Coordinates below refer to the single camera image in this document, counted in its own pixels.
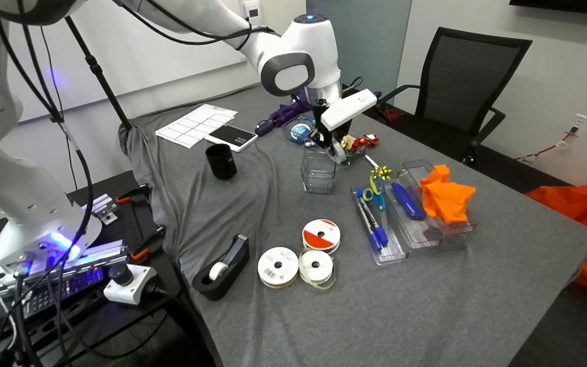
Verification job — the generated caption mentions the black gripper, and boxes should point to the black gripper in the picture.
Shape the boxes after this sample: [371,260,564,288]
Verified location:
[309,99,353,165]

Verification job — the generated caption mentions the red and white ribbon spool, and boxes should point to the red and white ribbon spool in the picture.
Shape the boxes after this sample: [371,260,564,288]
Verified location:
[300,216,345,257]

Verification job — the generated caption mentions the small transparent plastic box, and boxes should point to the small transparent plastic box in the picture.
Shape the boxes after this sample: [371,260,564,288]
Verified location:
[300,145,341,197]

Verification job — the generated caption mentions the red gift bow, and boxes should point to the red gift bow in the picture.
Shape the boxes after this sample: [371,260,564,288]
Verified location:
[350,132,381,152]

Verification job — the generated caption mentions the blue ribbon ball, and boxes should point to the blue ribbon ball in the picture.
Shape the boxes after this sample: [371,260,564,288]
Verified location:
[287,121,316,145]

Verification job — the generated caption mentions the yellow gift bow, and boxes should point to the yellow gift bow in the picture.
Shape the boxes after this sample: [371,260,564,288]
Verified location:
[364,162,395,185]

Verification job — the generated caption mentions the green blue scissors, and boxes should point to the green blue scissors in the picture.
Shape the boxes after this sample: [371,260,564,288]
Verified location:
[360,177,392,215]

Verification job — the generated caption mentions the purple folded umbrella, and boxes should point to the purple folded umbrella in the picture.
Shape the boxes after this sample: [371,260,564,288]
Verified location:
[253,98,311,136]

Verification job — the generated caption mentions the blue marker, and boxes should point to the blue marker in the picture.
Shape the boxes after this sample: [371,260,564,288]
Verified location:
[390,181,427,223]

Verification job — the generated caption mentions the blue capped pen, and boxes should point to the blue capped pen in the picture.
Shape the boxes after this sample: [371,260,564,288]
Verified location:
[350,190,384,254]
[362,196,392,249]

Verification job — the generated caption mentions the clear ribbed plastic tray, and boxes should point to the clear ribbed plastic tray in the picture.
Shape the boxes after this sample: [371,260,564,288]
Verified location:
[401,159,476,241]
[381,165,444,254]
[350,184,407,269]

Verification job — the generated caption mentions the frosted glass panel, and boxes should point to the frosted glass panel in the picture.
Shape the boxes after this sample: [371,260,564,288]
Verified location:
[306,0,413,103]

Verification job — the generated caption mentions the black cup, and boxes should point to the black cup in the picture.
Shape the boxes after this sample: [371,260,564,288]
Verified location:
[204,142,238,181]

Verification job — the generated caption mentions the cream ribbon spool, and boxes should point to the cream ribbon spool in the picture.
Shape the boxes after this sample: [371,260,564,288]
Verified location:
[296,246,339,293]

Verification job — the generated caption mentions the black tape dispenser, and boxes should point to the black tape dispenser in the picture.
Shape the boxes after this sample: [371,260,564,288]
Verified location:
[192,233,253,302]

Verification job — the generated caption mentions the white label sheet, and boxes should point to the white label sheet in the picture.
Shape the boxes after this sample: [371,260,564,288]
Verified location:
[152,102,238,151]

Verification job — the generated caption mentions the black mesh office chair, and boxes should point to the black mesh office chair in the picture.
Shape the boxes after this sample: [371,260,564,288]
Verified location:
[376,26,534,170]

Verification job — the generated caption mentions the white whiteboard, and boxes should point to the white whiteboard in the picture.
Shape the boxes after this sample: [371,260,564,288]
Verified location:
[0,0,248,127]

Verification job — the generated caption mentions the grey tablecloth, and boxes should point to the grey tablecloth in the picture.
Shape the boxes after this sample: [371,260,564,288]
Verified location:
[116,73,587,367]

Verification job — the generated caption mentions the silver metal clamp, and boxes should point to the silver metal clamp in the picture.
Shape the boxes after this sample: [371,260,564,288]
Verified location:
[79,192,121,227]

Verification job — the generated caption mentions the black tripod stand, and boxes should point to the black tripod stand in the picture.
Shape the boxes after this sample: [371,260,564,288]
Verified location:
[61,16,135,135]

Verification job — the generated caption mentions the black robot stand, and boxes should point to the black robot stand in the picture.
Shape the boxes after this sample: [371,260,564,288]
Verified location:
[0,170,200,367]

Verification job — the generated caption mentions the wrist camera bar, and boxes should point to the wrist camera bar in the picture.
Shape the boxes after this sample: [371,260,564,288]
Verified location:
[317,87,380,132]

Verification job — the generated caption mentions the white wall thermostat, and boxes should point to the white wall thermostat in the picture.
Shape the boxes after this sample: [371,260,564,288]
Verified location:
[240,0,266,32]

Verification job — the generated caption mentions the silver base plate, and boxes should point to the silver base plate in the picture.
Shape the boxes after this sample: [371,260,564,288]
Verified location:
[0,236,130,302]

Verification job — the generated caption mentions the black wall television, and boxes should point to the black wall television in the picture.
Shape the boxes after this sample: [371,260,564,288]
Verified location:
[507,0,587,18]

